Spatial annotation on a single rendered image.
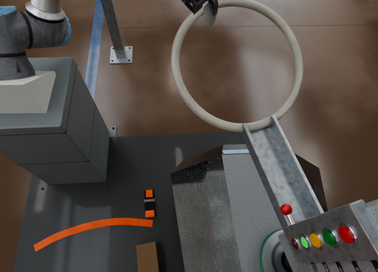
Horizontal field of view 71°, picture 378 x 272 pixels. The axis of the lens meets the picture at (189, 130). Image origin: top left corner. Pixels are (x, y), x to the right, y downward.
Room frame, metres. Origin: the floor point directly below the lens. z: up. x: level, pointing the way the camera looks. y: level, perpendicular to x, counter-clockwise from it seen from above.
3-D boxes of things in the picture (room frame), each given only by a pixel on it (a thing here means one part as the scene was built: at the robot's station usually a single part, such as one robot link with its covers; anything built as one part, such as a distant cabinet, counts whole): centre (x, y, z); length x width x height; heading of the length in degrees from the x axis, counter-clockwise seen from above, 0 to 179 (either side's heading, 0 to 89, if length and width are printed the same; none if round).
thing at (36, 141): (0.66, 0.78, 0.43); 0.50 x 0.50 x 0.85; 9
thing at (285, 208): (0.14, -0.29, 1.15); 0.08 x 0.03 x 0.03; 23
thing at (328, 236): (0.07, -0.26, 1.40); 0.03 x 0.01 x 0.03; 23
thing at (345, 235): (0.07, -0.26, 1.45); 0.03 x 0.01 x 0.03; 23
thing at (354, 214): (0.07, -0.28, 1.35); 0.08 x 0.03 x 0.28; 23
